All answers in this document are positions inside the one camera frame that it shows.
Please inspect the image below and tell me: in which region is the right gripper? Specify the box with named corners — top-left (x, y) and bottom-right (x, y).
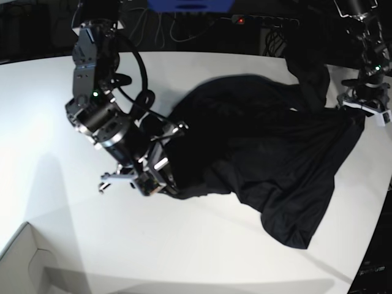
top-left (98, 122), bottom-right (188, 195)

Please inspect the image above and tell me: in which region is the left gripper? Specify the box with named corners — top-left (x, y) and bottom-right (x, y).
top-left (337, 87), bottom-right (391, 116)

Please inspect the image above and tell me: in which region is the black t-shirt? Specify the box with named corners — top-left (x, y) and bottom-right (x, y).
top-left (165, 57), bottom-right (366, 249)

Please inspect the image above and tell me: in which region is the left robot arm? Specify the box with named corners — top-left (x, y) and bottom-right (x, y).
top-left (334, 1), bottom-right (391, 126)

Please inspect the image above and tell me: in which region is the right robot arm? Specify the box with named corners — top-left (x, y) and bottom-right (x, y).
top-left (65, 1), bottom-right (187, 196)

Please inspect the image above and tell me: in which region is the black power strip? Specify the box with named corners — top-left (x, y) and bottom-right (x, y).
top-left (231, 14), bottom-right (300, 28)

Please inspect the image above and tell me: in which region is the blue plastic bin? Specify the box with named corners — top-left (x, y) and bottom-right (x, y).
top-left (148, 0), bottom-right (235, 13)

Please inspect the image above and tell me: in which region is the white cardboard box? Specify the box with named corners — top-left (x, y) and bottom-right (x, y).
top-left (0, 222), bottom-right (92, 294)

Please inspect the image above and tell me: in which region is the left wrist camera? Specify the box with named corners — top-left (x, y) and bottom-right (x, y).
top-left (374, 110), bottom-right (392, 127)

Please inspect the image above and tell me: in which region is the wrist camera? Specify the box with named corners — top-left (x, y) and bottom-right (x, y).
top-left (134, 173), bottom-right (163, 196)
top-left (374, 110), bottom-right (392, 127)

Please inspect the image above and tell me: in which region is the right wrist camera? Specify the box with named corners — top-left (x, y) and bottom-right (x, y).
top-left (134, 173), bottom-right (163, 196)

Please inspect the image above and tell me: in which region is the grey looped cable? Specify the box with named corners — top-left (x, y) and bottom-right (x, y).
top-left (128, 7), bottom-right (215, 48)

